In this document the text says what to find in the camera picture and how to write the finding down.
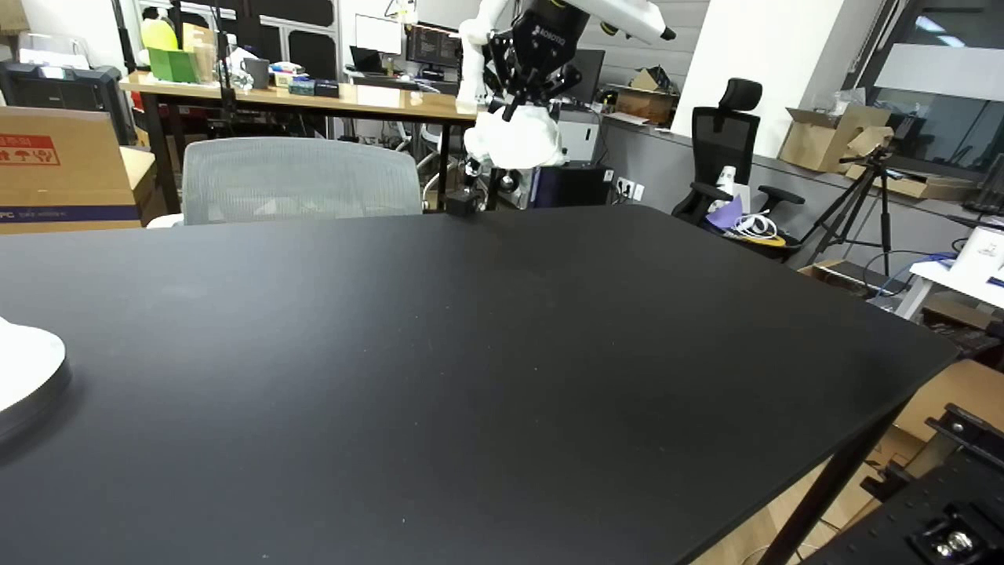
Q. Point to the small brown cardboard box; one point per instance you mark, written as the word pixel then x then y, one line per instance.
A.
pixel 644 101

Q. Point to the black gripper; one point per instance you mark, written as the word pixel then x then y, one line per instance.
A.
pixel 538 50

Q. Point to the long wooden desk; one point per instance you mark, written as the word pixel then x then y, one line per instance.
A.
pixel 355 100

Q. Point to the white shelf with papers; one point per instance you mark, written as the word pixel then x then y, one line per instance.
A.
pixel 966 268

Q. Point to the green and yellow bin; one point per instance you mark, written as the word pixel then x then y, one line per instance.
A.
pixel 170 64

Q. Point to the small computer monitor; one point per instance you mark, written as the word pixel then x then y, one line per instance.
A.
pixel 376 39

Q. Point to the black camera tripod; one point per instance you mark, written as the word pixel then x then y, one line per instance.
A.
pixel 884 199

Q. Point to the black office chair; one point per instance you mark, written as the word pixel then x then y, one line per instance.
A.
pixel 727 136

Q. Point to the large black display panel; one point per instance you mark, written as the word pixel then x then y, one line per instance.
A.
pixel 287 36

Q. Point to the white cloth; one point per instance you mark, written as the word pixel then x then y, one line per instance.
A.
pixel 515 140

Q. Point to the white spray bottle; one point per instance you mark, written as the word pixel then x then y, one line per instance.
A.
pixel 727 185

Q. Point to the grey mesh chair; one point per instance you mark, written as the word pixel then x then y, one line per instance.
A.
pixel 298 179

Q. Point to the black metal frame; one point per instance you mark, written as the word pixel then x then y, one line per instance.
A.
pixel 941 503

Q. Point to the cardboard box with red label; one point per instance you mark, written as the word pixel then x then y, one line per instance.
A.
pixel 58 167

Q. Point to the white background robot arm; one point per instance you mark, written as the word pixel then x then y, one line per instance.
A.
pixel 471 43

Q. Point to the purple bag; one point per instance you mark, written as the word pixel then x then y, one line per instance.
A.
pixel 722 215

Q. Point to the open cardboard box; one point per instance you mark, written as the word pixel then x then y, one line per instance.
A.
pixel 819 144

